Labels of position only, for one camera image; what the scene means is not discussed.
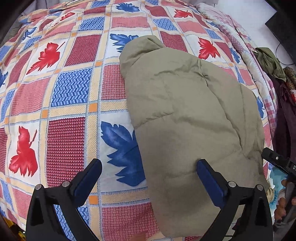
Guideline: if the khaki padded jacket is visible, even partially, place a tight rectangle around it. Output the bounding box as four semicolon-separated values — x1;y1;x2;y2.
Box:
119;36;269;237

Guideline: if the right hand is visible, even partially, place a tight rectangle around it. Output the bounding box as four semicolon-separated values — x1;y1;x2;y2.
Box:
274;180;288;220

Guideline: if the dark maroon garment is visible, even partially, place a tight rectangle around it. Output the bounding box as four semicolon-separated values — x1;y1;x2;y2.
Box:
269;76;295;161

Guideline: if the pink floral quilt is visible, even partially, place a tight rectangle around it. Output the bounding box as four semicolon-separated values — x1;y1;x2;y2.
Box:
196;3;278;146

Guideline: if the patchwork leaf bedspread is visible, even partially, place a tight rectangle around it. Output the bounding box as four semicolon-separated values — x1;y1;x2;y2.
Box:
1;1;268;240

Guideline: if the olive green garment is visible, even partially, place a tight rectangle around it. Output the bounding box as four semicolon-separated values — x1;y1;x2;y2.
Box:
253;47;287;82

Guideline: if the black monitor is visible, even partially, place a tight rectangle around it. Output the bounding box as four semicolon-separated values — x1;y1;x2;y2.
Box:
265;12;295;64

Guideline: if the black cable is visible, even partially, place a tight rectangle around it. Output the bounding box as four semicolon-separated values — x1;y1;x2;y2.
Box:
275;42;295;67

